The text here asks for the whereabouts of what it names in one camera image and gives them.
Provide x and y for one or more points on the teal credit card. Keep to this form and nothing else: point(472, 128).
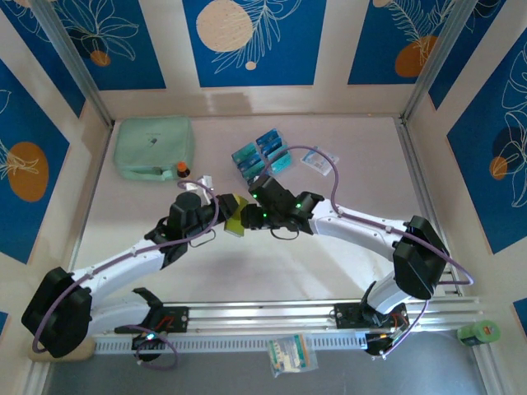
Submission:
point(276, 153)
point(284, 165)
point(243, 151)
point(252, 170)

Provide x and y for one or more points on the blue tissue packets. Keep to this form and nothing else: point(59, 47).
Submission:
point(265, 161)

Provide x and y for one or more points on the blue credit card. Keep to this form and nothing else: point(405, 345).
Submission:
point(271, 145)
point(267, 136)
point(248, 162)

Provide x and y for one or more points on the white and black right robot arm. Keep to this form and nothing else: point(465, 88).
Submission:
point(358, 234)

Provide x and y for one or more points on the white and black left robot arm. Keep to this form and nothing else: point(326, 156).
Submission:
point(131, 265)

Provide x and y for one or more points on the brown bottle with orange cap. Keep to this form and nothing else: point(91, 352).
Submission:
point(182, 166)

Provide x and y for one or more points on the white and blue gauze packet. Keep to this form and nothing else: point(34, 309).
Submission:
point(317, 162)

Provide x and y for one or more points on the mint green zip pouch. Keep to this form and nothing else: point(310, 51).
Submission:
point(152, 144)

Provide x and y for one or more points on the beige foam pad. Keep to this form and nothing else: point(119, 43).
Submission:
point(91, 350)

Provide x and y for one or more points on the clear plastic bag of supplies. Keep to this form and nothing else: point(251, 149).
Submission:
point(292, 354)

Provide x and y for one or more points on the green tape roll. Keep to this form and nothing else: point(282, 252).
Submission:
point(479, 332)

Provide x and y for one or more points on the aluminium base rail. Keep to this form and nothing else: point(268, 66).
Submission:
point(263, 314)

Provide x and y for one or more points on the aluminium table side rail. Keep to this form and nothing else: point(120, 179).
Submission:
point(422, 185)

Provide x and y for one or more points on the aluminium frame post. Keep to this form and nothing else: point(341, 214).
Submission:
point(435, 61)
point(75, 61)

